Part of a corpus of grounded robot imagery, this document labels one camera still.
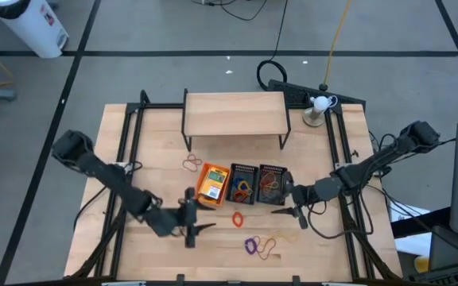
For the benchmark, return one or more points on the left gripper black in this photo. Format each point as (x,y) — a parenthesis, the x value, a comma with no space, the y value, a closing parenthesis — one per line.
(181,220)

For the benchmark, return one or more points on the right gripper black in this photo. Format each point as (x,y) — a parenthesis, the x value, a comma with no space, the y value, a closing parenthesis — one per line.
(302,194)

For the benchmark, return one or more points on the orange rubber band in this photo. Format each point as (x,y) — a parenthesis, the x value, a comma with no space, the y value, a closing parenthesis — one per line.
(272,186)

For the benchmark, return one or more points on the black plastic basket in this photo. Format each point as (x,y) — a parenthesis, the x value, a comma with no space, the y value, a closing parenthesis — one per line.
(262,198)
(249,171)

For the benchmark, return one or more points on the orange coil wristband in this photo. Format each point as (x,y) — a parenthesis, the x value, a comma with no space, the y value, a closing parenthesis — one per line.
(233,219)

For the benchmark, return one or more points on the orange plastic basket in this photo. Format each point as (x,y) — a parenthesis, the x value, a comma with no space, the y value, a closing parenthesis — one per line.
(201,184)

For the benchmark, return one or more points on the red coil wristband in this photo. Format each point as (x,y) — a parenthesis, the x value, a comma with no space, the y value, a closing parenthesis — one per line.
(240,197)

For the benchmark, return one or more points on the yellow coil wristband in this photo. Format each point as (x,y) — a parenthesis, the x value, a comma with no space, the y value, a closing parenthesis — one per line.
(245,184)

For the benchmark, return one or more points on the blue coil wristband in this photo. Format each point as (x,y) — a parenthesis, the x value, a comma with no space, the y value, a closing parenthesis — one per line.
(235,183)

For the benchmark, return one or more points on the purple coil wristband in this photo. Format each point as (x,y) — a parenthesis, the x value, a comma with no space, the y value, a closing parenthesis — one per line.
(246,246)

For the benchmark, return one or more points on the long red rubber band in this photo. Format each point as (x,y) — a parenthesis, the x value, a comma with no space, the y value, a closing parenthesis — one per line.
(266,258)

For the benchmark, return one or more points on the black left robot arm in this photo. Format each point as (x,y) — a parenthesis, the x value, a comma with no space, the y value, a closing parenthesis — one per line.
(109,175)

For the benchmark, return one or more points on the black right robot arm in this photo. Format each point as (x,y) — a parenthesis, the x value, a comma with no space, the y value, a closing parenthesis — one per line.
(372,163)

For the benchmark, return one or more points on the white bulb desk lamp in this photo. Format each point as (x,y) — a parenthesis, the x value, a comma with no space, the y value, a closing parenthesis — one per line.
(320,103)

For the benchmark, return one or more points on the black table clamp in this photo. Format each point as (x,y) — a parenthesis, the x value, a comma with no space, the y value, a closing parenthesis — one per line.
(180,280)
(296,280)

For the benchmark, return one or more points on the wooden shelf riser black legs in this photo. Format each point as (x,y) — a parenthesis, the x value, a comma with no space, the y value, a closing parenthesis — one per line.
(235,113)

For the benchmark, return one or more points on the black perforated panel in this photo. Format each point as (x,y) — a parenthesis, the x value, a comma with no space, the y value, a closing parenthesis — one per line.
(292,93)

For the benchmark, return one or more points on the white paper sheet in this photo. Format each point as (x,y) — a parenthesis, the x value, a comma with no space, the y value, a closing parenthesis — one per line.
(400,212)

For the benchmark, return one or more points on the small yellow object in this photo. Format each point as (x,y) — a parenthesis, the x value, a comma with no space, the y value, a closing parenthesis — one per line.
(421,264)

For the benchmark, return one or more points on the black keyboard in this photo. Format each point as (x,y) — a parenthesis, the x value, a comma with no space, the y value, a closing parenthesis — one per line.
(451,276)

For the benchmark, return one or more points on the white cylindrical bin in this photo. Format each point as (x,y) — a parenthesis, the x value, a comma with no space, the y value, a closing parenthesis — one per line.
(26,28)

